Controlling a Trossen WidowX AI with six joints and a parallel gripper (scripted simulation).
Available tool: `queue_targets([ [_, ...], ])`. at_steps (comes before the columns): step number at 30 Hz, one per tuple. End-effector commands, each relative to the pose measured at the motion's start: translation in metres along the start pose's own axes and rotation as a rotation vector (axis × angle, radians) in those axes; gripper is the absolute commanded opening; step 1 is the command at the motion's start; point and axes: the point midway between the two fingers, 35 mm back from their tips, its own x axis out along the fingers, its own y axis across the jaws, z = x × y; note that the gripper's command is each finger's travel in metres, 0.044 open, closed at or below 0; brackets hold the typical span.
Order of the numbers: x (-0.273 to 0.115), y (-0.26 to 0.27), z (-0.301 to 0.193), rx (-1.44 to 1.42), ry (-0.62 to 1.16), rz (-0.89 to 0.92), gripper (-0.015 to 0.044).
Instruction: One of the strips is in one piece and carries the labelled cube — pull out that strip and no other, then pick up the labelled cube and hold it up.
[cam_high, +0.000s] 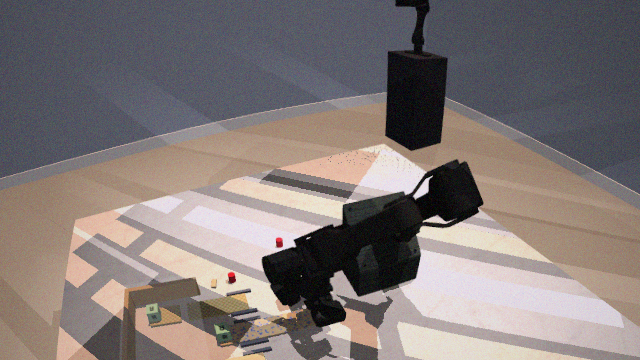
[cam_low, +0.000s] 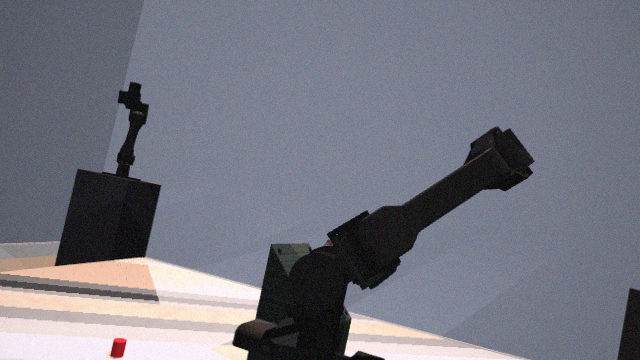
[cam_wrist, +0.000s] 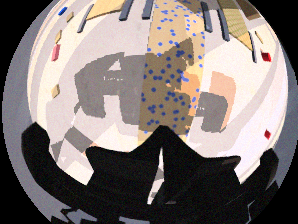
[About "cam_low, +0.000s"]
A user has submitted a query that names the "red cylinder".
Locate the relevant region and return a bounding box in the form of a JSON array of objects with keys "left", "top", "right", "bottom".
[{"left": 110, "top": 338, "right": 126, "bottom": 358}]

